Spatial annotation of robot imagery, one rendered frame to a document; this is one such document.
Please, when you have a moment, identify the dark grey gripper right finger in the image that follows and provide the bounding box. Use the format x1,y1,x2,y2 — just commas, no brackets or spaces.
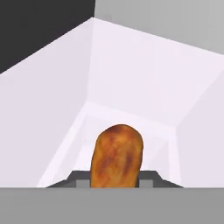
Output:
137,170,185,189

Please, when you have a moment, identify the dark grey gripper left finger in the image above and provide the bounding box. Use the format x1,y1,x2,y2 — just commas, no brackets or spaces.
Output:
46,170,93,189

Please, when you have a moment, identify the white tupperware container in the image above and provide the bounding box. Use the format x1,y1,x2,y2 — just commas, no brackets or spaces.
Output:
0,17,224,189

